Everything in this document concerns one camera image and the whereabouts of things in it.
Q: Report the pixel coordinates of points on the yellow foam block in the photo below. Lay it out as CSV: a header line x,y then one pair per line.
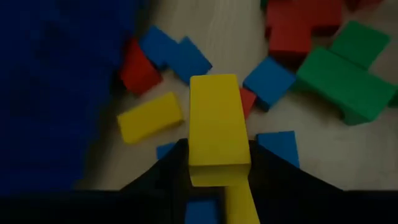
x,y
241,205
217,124
149,118

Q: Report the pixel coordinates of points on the green foam block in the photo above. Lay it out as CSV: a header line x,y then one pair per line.
x,y
345,84
360,43
394,98

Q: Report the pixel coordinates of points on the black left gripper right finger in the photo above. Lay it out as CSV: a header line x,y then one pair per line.
x,y
311,205

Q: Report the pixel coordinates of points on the large blue plastic bin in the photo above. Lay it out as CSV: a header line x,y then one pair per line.
x,y
62,93

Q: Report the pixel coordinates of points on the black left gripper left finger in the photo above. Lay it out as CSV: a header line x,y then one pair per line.
x,y
109,208

